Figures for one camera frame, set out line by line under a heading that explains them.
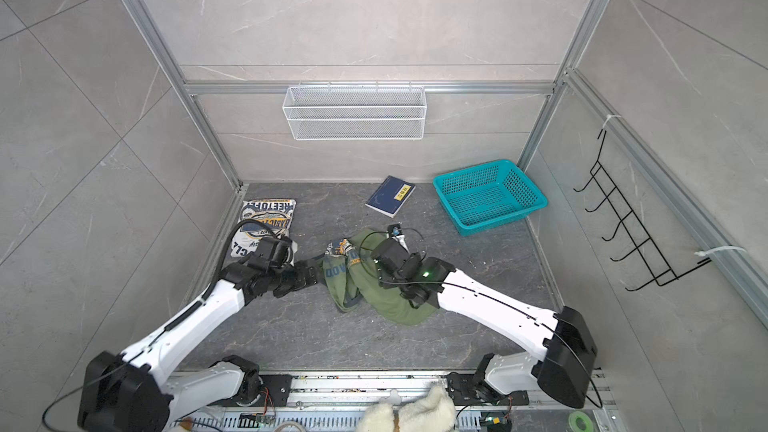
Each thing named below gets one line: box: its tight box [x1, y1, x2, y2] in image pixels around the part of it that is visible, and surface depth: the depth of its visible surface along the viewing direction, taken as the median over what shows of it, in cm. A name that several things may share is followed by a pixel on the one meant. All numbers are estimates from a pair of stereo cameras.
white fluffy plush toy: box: [357, 385, 456, 432], surface depth 63 cm
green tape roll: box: [568, 411, 593, 432], surface depth 71 cm
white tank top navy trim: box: [230, 198, 298, 265], surface depth 107 cm
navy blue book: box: [365, 175, 417, 218], surface depth 117 cm
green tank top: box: [322, 230, 435, 325], surface depth 87 cm
